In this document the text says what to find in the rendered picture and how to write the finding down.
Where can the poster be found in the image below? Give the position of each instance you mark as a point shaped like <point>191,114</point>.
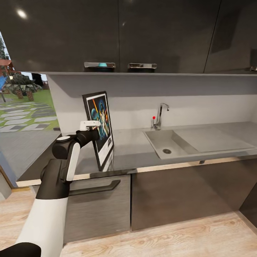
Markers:
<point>96,106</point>

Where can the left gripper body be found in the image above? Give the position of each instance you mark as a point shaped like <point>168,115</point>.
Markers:
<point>90,135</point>

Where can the cabinet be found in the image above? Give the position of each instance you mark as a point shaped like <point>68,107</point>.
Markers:
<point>233,48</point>
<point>108,37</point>

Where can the drop in sink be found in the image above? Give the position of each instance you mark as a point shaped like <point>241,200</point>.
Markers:
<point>194,141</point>

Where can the dishwasher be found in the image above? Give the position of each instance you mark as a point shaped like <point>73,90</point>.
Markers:
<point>97,207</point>

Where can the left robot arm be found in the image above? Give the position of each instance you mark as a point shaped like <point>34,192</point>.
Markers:
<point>43,231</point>

